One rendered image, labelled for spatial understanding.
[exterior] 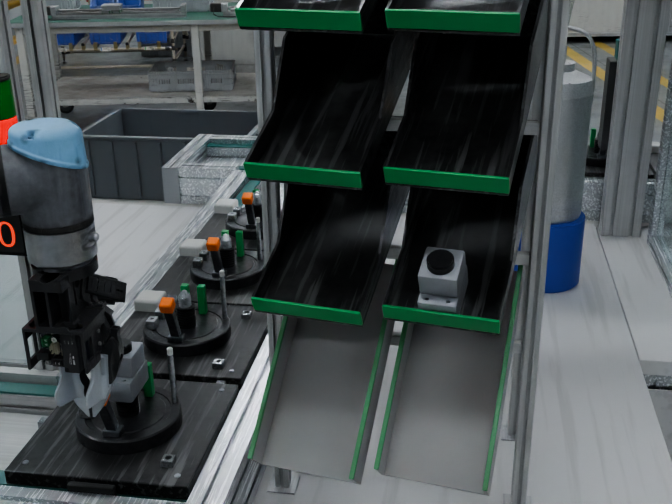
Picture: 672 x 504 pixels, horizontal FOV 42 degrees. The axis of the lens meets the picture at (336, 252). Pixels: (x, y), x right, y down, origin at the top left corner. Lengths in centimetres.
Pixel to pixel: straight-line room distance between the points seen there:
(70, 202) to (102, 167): 225
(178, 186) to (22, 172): 144
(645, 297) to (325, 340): 93
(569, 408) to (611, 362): 18
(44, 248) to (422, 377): 47
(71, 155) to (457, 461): 56
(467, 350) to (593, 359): 56
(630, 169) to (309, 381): 122
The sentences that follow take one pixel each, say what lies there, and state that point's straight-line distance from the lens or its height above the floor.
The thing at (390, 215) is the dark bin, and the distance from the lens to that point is 104.
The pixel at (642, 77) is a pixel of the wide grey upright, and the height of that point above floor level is 124.
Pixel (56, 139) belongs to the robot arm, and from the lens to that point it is 94.
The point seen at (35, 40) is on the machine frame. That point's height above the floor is 130.
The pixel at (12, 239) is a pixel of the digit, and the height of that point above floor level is 119.
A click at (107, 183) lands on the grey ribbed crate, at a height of 67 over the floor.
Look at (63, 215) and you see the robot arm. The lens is 96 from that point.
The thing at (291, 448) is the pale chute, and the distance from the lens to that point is 110.
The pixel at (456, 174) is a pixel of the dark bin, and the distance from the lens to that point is 90.
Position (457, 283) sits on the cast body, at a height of 125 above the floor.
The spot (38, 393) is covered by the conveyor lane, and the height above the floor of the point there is 95.
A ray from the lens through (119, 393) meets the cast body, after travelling 118.
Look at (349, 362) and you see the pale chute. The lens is 110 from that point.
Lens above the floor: 164
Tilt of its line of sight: 23 degrees down
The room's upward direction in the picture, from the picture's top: 1 degrees counter-clockwise
